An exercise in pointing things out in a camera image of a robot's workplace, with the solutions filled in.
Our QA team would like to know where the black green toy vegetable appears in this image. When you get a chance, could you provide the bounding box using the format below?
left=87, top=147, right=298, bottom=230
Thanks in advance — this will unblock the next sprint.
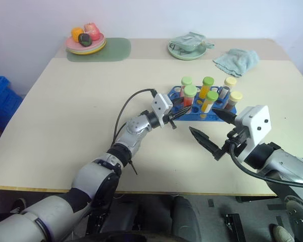
left=77, top=33, right=93, bottom=47

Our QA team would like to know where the blue test tube rack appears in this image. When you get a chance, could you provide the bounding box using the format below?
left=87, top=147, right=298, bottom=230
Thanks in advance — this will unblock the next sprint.
left=166, top=85, right=239, bottom=123

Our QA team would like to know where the black metal bracket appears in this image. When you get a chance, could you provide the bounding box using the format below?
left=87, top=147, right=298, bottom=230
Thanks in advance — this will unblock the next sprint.
left=224, top=213, right=246, bottom=242

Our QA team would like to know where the pink plate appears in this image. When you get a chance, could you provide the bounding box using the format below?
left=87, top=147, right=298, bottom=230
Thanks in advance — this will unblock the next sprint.
left=66, top=35, right=106, bottom=51

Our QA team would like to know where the stack of coloured plates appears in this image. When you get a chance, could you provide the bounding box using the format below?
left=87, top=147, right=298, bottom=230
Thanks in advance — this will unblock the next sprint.
left=67, top=40, right=108, bottom=56

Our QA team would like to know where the pink red toy fruit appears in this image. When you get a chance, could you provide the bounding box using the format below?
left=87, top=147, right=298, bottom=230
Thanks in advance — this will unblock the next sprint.
left=83, top=22, right=101, bottom=41

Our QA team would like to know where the blue plastic crate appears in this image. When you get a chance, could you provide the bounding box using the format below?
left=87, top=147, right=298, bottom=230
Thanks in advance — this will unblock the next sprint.
left=0, top=75, right=24, bottom=132

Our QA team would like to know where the black white sneaker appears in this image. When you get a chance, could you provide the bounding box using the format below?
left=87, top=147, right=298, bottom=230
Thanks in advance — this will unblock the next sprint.
left=10, top=197, right=27, bottom=215

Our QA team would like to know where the mint green plate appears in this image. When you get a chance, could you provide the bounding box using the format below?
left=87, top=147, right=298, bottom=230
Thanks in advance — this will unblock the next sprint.
left=167, top=39, right=208, bottom=61

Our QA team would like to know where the pale green stacked plate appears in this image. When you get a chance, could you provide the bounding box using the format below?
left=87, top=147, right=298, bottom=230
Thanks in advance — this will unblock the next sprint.
left=66, top=42, right=107, bottom=54

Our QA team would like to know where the red tube green cap labelled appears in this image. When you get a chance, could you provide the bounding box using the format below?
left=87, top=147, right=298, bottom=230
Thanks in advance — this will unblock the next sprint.
left=180, top=76, right=193, bottom=98

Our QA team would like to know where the mint green towel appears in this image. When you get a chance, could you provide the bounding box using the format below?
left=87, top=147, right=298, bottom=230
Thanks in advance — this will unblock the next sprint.
left=213, top=48, right=260, bottom=78

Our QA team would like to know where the dark tube yellow cap labelled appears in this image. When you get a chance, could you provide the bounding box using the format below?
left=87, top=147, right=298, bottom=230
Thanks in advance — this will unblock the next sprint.
left=219, top=76, right=238, bottom=99

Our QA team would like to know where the green placemat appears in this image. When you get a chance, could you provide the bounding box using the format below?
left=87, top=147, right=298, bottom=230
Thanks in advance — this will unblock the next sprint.
left=67, top=37, right=132, bottom=63

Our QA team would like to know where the yellow tube green cap labelled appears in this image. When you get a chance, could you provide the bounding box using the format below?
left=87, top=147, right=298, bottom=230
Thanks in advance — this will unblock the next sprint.
left=199, top=90, right=219, bottom=119

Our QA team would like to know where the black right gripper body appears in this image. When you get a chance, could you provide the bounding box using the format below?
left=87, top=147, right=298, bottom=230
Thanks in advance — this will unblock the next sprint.
left=224, top=127, right=251, bottom=153

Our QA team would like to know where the orange toy bell pepper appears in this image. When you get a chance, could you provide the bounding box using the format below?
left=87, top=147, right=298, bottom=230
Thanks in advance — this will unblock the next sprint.
left=71, top=27, right=84, bottom=42

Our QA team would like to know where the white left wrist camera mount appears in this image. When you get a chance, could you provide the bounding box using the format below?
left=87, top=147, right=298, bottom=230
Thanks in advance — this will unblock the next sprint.
left=151, top=93, right=174, bottom=127

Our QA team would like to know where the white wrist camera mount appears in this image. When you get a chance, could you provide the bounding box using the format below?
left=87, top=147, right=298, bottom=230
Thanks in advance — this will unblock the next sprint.
left=233, top=104, right=272, bottom=162
left=151, top=93, right=174, bottom=127

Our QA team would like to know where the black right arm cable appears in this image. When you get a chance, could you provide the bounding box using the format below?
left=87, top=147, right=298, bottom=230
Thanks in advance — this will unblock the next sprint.
left=228, top=142, right=303, bottom=189

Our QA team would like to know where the mint green fabric pouch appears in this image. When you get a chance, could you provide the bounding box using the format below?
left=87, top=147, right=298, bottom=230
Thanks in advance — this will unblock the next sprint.
left=169, top=31, right=215, bottom=51

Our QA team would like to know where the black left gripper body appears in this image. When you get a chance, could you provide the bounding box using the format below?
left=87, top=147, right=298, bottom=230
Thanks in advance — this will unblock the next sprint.
left=163, top=108, right=179, bottom=130

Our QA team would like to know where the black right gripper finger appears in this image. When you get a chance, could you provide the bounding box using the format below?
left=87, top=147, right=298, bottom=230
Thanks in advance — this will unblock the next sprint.
left=212, top=108, right=237, bottom=125
left=188, top=126, right=227, bottom=161

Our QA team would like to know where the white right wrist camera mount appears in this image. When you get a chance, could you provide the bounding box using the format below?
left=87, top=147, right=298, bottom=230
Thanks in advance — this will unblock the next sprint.
left=233, top=104, right=272, bottom=162

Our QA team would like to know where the orange tube green cap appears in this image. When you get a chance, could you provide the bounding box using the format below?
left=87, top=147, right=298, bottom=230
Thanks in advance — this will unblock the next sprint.
left=200, top=76, right=216, bottom=99

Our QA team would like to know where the brown tube yellow cap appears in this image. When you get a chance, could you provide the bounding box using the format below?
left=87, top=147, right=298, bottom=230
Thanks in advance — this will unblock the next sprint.
left=224, top=90, right=243, bottom=111

